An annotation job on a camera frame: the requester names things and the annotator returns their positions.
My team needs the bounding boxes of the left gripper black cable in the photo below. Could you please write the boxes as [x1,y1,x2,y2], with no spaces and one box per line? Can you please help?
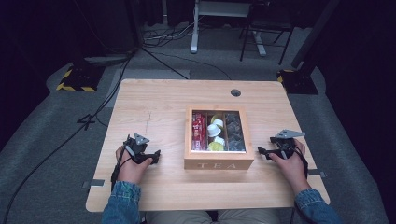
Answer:
[110,144,134,192]

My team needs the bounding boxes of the long black floor cable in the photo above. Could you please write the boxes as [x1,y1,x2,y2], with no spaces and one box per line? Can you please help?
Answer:
[1,49,138,224]

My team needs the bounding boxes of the white desk frame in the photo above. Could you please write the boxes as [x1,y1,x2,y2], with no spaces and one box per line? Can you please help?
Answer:
[190,0,267,57]

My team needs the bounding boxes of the person's left hand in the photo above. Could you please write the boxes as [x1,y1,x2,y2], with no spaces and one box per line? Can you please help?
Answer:
[115,145,154,185]

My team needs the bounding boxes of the grey tape piece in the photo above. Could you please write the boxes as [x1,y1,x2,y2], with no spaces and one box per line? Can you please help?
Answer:
[307,169,327,178]
[82,179,106,189]

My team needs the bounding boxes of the black metal chair frame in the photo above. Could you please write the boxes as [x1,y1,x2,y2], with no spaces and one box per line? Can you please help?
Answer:
[239,0,295,66]

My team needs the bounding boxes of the bundle of red stick sachets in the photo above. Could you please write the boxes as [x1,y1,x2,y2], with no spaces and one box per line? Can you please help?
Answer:
[191,112,207,152]

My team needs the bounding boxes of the person's leg beige trousers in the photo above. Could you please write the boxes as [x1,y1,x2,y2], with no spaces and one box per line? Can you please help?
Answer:
[217,208,282,224]
[145,210,216,224]

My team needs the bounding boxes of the pile of dark tea bags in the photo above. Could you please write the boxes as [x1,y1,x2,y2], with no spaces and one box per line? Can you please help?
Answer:
[224,112,247,153]

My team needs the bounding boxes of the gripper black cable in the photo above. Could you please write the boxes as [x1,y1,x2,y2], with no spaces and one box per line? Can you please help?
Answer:
[292,144,310,180]
[110,144,134,192]

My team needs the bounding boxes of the person's left leg beige trousers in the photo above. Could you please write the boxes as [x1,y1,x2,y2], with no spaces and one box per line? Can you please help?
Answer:
[145,210,216,224]

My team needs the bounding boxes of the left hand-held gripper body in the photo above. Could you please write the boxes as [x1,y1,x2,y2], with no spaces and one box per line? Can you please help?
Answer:
[122,133,154,165]

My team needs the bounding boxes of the person's right hand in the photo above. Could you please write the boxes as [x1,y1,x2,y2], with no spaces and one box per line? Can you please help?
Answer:
[269,138,312,188]

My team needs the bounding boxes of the wooden tea box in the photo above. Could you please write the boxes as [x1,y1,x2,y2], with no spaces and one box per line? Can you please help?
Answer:
[183,105,255,171]

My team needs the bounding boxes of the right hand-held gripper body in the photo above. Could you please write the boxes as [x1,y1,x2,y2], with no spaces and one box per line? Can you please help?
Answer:
[270,129,306,160]

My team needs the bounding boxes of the person's right leg beige trousers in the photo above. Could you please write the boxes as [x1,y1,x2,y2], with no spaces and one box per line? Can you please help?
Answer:
[217,208,282,224]

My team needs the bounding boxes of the large white capsule cup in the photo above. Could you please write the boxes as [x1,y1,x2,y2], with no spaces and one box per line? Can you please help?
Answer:
[207,123,222,138]

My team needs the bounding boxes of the black slanted pole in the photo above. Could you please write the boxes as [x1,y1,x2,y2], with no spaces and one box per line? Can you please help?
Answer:
[290,0,341,70]

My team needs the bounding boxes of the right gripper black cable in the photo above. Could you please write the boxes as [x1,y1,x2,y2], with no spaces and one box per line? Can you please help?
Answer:
[292,144,310,180]

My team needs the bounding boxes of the bundle of floor cables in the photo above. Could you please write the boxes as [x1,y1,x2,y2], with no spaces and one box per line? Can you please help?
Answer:
[142,17,202,49]

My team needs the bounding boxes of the thin black floor cable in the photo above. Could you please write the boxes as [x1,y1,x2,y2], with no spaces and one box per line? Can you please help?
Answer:
[141,47,233,81]

